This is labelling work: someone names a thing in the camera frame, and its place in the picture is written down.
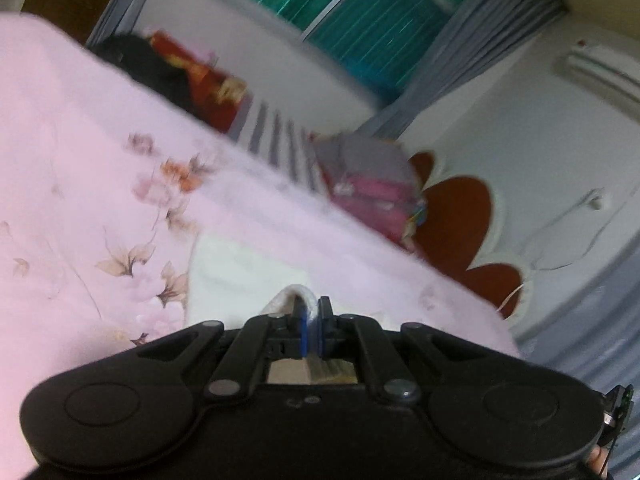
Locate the grey folded clothes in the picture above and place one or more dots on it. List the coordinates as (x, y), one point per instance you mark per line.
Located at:
(365, 160)

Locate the red patterned cloth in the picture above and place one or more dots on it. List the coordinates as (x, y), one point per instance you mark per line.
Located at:
(200, 75)

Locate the white air conditioner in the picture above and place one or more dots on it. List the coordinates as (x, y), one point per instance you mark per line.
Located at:
(600, 70)

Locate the white and brown scalloped headboard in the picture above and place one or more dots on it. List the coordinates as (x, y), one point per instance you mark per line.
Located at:
(460, 215)

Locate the grey and white striped cloth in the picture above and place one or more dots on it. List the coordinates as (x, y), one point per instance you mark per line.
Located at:
(280, 140)

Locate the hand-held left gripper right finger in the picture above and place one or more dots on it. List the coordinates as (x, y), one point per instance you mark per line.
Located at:
(322, 327)

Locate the window with green pane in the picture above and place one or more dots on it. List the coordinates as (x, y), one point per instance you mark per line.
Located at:
(370, 10)

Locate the lilac patterned curtain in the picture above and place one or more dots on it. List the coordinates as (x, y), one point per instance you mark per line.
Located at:
(590, 320)

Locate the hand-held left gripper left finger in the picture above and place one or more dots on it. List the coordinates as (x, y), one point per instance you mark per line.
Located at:
(300, 327)

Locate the pink floral bed sheet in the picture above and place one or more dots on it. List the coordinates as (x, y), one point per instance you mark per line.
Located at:
(75, 160)

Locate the black cloth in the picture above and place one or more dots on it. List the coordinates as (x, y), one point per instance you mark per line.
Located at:
(140, 65)

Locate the colourful printed cloth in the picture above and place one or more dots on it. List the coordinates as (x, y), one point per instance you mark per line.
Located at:
(417, 215)

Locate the grey window curtain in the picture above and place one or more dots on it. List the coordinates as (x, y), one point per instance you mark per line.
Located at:
(120, 0)
(460, 40)

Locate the white knitted sweater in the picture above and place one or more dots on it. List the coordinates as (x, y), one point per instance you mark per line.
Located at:
(235, 280)

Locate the pink folded clothes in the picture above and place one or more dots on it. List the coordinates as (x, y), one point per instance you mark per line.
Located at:
(372, 205)

